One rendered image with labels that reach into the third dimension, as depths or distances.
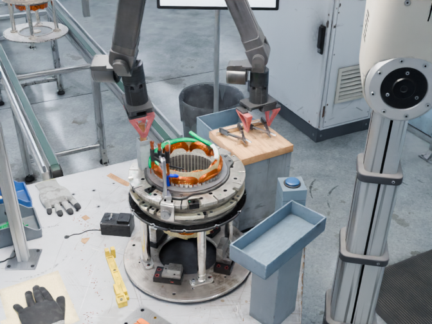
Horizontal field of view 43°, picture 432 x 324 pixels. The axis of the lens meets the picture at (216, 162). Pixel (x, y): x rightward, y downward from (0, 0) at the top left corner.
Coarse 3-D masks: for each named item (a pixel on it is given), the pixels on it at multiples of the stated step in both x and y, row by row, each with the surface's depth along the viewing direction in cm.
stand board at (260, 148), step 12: (252, 120) 182; (240, 132) 175; (252, 132) 175; (276, 132) 175; (228, 144) 168; (240, 144) 168; (252, 144) 168; (264, 144) 168; (276, 144) 169; (288, 144) 169; (240, 156) 162; (252, 156) 162; (264, 156) 164
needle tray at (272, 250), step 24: (288, 216) 144; (312, 216) 140; (240, 240) 130; (264, 240) 135; (288, 240) 136; (240, 264) 128; (264, 264) 122; (288, 264) 134; (264, 288) 138; (288, 288) 139; (264, 312) 142; (288, 312) 146
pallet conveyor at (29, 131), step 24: (0, 48) 323; (48, 72) 312; (0, 96) 427; (24, 96) 266; (96, 96) 332; (120, 96) 277; (24, 120) 239; (96, 120) 341; (168, 120) 241; (24, 144) 326; (48, 144) 227; (96, 144) 349; (24, 168) 334; (48, 168) 217
